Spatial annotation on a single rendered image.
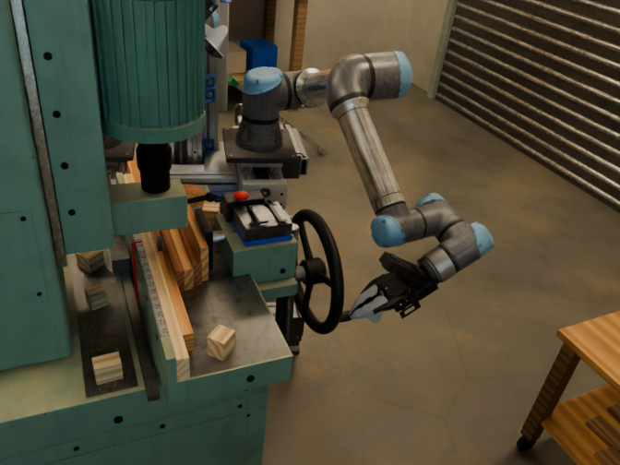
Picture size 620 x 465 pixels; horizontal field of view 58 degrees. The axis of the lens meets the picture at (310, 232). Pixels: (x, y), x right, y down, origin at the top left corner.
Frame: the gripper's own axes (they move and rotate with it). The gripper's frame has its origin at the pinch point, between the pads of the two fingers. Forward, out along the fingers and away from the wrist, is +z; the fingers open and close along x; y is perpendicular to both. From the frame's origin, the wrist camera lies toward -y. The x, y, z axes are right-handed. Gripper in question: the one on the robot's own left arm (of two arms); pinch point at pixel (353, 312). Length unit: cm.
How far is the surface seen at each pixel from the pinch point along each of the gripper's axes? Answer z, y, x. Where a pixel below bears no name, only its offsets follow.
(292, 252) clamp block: 4.6, -22.7, 2.7
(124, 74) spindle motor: 12, -70, 3
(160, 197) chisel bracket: 19, -46, 7
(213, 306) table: 22.0, -28.4, -4.7
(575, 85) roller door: -202, 137, 170
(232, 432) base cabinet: 34.2, -2.7, -11.6
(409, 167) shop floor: -89, 139, 189
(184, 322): 25.8, -35.2, -11.5
